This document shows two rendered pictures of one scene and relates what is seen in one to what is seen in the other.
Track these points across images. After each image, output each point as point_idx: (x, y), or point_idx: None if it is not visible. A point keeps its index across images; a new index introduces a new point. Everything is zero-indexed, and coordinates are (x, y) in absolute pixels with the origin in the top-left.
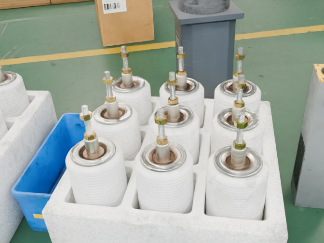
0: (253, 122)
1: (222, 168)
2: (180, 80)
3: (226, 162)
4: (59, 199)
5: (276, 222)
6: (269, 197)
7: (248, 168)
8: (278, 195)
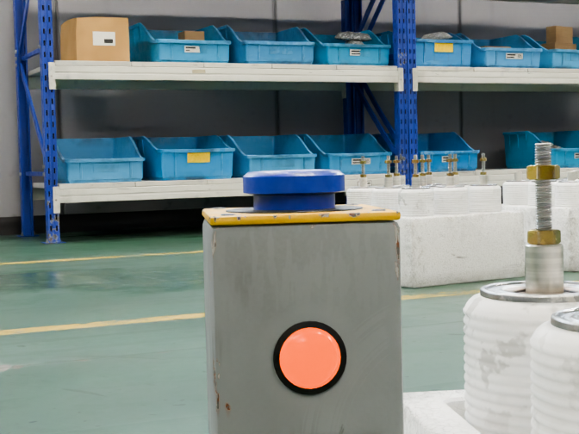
0: (569, 318)
1: (568, 283)
2: None
3: (569, 292)
4: None
5: (423, 399)
6: (455, 417)
7: (510, 288)
8: (433, 420)
